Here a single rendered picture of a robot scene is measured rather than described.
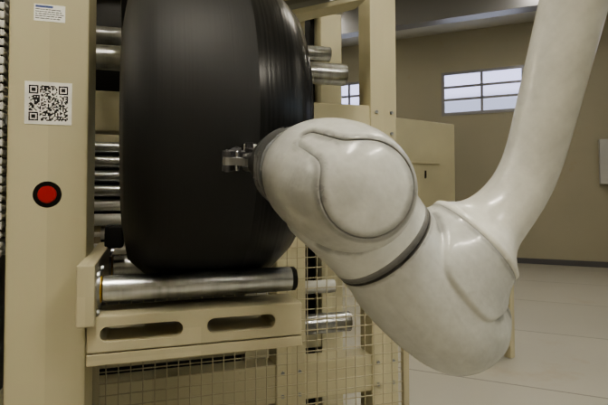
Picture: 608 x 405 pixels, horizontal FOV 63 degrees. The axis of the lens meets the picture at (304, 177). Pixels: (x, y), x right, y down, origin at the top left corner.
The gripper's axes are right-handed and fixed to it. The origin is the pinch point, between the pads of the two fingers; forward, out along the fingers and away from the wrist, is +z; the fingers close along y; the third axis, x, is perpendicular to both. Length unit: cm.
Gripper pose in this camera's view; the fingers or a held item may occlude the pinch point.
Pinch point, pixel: (252, 155)
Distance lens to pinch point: 74.0
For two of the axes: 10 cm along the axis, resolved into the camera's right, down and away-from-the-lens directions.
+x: -0.4, 9.9, 1.0
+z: -3.0, -1.1, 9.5
